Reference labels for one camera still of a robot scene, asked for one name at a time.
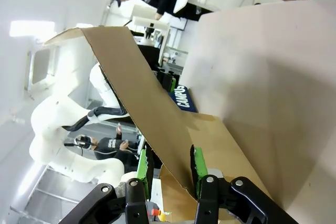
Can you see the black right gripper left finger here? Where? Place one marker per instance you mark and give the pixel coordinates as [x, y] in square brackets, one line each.
[139, 182]

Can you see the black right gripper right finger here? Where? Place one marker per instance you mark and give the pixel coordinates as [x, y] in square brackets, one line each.
[207, 182]

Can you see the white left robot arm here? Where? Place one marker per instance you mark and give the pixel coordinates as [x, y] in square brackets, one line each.
[78, 119]

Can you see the bystander with VR headset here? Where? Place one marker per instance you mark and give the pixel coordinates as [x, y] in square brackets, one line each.
[110, 148]

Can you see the blue Campus notebook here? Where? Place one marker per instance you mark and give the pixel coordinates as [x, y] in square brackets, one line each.
[183, 98]

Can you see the brown cardboard box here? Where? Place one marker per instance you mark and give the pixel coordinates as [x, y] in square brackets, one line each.
[147, 98]

